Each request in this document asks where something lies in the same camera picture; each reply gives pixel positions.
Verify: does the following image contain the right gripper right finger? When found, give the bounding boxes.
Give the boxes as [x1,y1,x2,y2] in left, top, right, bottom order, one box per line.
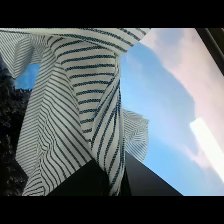
[119,150,184,197]

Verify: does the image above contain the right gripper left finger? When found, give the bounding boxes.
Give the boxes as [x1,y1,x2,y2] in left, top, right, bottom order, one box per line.
[47,158,111,197]

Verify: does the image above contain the white blue striped shirt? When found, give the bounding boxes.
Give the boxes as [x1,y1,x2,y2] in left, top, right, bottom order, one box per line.
[0,27,152,197]

